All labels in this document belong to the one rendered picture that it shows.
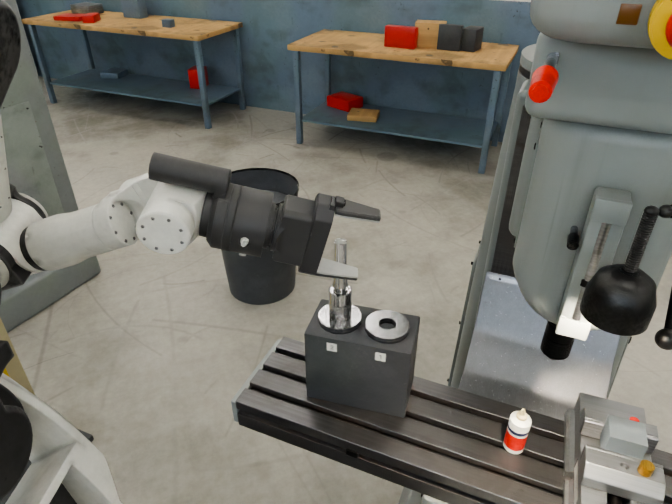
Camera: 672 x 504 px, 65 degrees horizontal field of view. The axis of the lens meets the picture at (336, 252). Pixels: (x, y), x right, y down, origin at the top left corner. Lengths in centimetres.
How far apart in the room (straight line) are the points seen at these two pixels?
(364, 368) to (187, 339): 181
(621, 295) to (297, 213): 38
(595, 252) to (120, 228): 60
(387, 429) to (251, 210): 64
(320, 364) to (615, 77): 76
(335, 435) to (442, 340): 168
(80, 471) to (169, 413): 174
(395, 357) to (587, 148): 55
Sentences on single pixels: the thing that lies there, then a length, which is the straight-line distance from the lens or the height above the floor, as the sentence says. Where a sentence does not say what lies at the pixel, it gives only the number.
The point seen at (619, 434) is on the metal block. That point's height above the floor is 107.
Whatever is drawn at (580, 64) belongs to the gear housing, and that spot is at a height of 170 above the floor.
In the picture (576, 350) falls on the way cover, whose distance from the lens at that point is 138.
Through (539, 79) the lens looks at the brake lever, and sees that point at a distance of 51.
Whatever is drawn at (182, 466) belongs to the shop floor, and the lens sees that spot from 231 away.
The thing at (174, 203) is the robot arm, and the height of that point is 154.
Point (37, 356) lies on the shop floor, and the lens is 301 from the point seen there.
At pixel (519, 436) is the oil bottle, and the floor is 98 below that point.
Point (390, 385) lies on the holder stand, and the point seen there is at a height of 102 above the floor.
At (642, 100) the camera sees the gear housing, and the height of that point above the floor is 167.
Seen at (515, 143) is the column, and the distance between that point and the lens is 120.
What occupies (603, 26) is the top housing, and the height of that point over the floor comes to 175.
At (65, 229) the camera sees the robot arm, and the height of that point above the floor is 148.
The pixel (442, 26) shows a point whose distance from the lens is 461.
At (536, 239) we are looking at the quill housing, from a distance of 78.
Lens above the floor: 183
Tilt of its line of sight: 33 degrees down
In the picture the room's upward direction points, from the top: straight up
